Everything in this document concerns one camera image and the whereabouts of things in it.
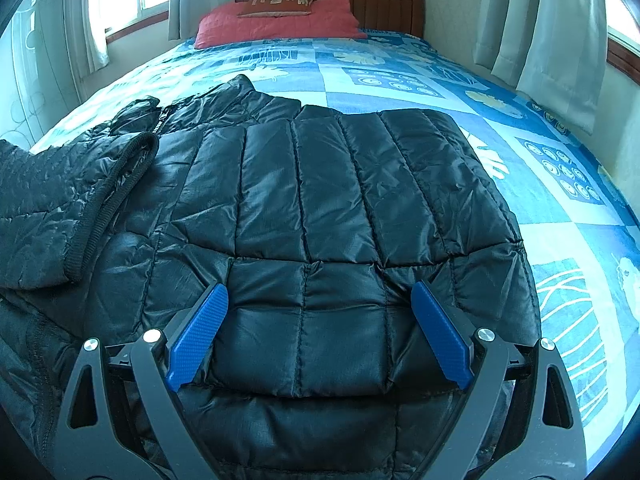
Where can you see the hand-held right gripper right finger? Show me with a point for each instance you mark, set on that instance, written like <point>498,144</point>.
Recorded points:
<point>442,330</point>

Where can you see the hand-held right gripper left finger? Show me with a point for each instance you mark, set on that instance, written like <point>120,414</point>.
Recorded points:
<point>200,335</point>

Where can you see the black puffer jacket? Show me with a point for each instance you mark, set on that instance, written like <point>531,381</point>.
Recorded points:
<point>325,185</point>

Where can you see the blue printed bedspread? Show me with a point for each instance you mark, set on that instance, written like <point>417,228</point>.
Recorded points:
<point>400,90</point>

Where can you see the frosted glass wardrobe door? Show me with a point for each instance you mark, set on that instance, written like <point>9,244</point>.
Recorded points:
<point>30,75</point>

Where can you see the red pillow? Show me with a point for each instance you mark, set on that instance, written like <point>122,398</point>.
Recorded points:
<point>280,27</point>

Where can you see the wooden headboard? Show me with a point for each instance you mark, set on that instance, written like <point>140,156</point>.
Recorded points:
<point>380,5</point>

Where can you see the brown printed cushion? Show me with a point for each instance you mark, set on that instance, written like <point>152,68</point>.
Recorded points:
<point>275,2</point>

